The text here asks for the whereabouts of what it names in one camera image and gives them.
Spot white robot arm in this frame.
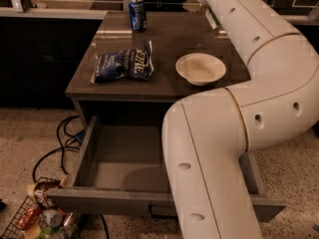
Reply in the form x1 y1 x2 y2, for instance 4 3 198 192
162 0 319 239

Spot grey cabinet with top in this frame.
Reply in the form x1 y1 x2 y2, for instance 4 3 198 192
66 12 250 125

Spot blue kettle chip bag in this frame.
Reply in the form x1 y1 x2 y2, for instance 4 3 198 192
91 41 154 84

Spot open grey top drawer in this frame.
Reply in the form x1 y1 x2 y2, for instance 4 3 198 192
49 110 286 222

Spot brown chip bag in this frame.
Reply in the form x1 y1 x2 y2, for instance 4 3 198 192
26 180 60 208

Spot orange snack bag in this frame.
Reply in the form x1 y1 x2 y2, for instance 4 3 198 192
15 206 42 231

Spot white bowl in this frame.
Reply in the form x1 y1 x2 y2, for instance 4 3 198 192
175 53 226 86

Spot blue soda can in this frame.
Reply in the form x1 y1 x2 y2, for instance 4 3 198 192
129 0 147 31

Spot silver can in basket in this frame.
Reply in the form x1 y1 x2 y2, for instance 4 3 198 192
42 209 63 228

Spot black floor cables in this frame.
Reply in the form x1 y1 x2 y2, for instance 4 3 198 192
32 115 111 239

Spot black drawer handle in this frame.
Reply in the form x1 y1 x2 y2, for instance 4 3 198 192
149 204 177 220

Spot metal railing frame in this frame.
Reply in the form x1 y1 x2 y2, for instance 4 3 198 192
0 0 319 21

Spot black wire basket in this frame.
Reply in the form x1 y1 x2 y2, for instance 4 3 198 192
0 176 84 239

